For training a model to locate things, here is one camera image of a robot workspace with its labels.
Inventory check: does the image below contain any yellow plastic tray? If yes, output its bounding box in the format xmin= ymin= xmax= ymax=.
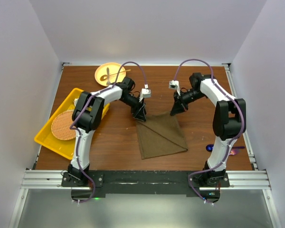
xmin=34 ymin=87 xmax=110 ymax=161

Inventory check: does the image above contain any silver fork on plate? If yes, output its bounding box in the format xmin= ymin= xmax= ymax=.
xmin=106 ymin=67 xmax=111 ymax=86

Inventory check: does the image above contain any iridescent purple fork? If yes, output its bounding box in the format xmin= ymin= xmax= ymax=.
xmin=229 ymin=148 xmax=243 ymax=155

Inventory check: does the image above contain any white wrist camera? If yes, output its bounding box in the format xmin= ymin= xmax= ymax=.
xmin=169 ymin=80 xmax=180 ymax=95
xmin=140 ymin=88 xmax=152 ymax=102

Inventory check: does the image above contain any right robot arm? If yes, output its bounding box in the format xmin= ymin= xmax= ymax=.
xmin=169 ymin=73 xmax=246 ymax=187

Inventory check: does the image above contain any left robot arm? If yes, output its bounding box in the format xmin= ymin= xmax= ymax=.
xmin=67 ymin=77 xmax=151 ymax=186

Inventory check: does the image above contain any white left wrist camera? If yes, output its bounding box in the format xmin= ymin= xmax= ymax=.
xmin=140 ymin=88 xmax=152 ymax=102

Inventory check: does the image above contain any brown cloth napkin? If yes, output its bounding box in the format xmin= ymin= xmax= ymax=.
xmin=136 ymin=112 xmax=188 ymax=160

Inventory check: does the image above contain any beige round plate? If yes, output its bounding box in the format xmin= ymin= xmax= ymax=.
xmin=95 ymin=62 xmax=121 ymax=86

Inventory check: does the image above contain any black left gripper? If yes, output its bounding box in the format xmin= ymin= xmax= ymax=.
xmin=120 ymin=94 xmax=146 ymax=121

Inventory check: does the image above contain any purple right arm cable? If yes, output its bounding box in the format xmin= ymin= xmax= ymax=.
xmin=173 ymin=58 xmax=245 ymax=205

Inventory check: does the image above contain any iridescent blue spoon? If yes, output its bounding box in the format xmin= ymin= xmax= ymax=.
xmin=206 ymin=144 xmax=214 ymax=152

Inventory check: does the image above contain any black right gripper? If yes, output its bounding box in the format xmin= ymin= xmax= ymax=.
xmin=170 ymin=89 xmax=205 ymax=115

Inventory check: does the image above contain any gold spoon on plate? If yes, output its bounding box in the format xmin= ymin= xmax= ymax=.
xmin=100 ymin=69 xmax=131 ymax=81

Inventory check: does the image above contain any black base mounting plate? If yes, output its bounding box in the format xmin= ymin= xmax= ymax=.
xmin=61 ymin=171 xmax=230 ymax=200

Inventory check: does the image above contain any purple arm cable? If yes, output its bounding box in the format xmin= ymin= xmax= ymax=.
xmin=69 ymin=61 xmax=149 ymax=204
xmin=173 ymin=58 xmax=245 ymax=205

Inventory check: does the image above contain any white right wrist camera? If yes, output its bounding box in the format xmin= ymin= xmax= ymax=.
xmin=169 ymin=80 xmax=180 ymax=95

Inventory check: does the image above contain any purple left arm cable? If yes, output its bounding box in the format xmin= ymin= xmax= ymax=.
xmin=69 ymin=61 xmax=149 ymax=204

